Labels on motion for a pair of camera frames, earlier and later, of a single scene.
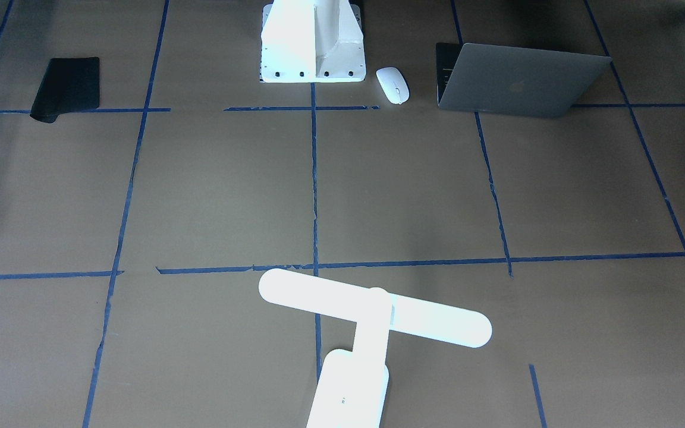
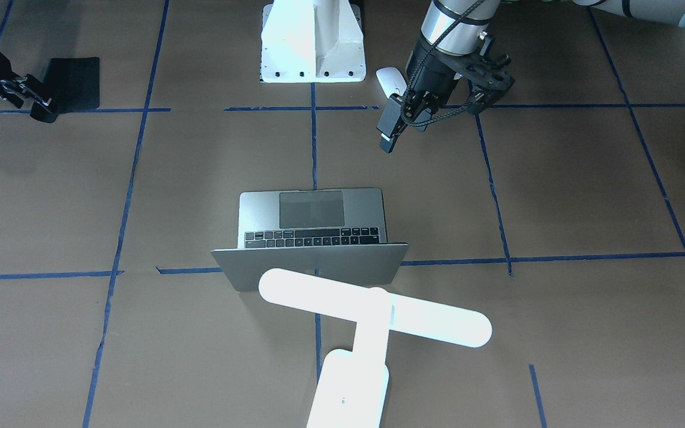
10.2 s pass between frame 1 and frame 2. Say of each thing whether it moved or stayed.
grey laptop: moved
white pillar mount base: stayed
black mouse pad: stayed
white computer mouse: stayed
